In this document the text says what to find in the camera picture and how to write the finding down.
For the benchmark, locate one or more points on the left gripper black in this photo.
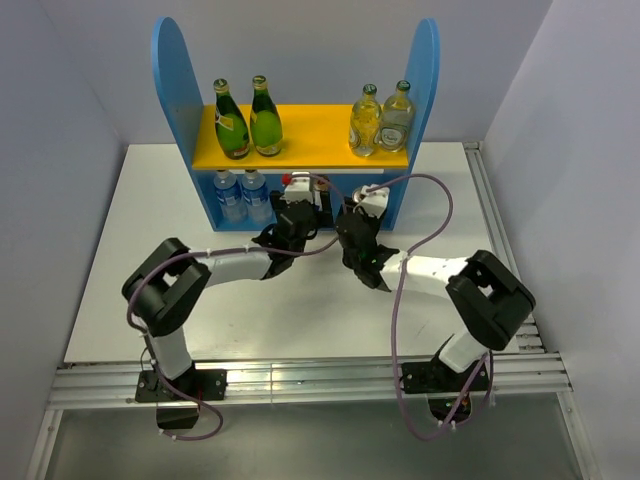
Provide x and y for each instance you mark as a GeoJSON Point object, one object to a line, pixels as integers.
{"type": "Point", "coordinates": [322, 219]}

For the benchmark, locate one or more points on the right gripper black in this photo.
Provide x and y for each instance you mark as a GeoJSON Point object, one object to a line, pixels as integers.
{"type": "Point", "coordinates": [376, 223]}

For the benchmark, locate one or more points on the water bottle blue label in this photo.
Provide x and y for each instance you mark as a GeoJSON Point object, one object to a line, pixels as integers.
{"type": "Point", "coordinates": [256, 195]}
{"type": "Point", "coordinates": [229, 195]}

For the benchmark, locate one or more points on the green glass bottle front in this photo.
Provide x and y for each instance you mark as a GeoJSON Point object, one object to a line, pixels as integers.
{"type": "Point", "coordinates": [265, 123]}

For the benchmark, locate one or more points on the green glass bottle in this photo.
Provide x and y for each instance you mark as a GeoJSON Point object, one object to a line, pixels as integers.
{"type": "Point", "coordinates": [265, 123]}
{"type": "Point", "coordinates": [231, 128]}

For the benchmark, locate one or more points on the green glass bottle back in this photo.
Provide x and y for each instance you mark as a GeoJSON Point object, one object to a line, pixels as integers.
{"type": "Point", "coordinates": [231, 128]}

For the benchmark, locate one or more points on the silver can front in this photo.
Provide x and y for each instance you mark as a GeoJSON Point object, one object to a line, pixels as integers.
{"type": "Point", "coordinates": [321, 191]}

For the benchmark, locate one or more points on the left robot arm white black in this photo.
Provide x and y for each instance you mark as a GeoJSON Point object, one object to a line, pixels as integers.
{"type": "Point", "coordinates": [165, 288]}

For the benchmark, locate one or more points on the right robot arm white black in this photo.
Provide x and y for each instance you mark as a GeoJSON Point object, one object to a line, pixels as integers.
{"type": "Point", "coordinates": [490, 300]}

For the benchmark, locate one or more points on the blue and yellow wooden shelf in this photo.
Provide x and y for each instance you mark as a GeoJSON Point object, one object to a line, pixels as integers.
{"type": "Point", "coordinates": [315, 136]}

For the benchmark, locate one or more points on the clear drink glass bottle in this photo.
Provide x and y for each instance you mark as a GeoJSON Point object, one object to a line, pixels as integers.
{"type": "Point", "coordinates": [396, 118]}

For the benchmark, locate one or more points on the yellow drink glass bottle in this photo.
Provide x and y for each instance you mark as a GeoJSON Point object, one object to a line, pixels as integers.
{"type": "Point", "coordinates": [364, 122]}

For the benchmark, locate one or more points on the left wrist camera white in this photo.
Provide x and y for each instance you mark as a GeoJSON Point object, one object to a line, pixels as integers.
{"type": "Point", "coordinates": [297, 187]}

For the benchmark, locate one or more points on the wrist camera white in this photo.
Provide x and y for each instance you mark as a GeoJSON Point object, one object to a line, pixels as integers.
{"type": "Point", "coordinates": [375, 203]}
{"type": "Point", "coordinates": [297, 187]}

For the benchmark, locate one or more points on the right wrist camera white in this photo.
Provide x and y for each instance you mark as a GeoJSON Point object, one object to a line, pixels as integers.
{"type": "Point", "coordinates": [375, 203]}

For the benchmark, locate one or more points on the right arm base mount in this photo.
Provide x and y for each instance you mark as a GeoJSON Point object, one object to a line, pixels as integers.
{"type": "Point", "coordinates": [442, 386]}

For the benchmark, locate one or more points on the aluminium rail frame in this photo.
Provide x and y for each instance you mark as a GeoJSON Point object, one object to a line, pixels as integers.
{"type": "Point", "coordinates": [321, 417]}

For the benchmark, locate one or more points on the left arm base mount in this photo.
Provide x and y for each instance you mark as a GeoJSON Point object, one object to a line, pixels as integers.
{"type": "Point", "coordinates": [203, 385]}

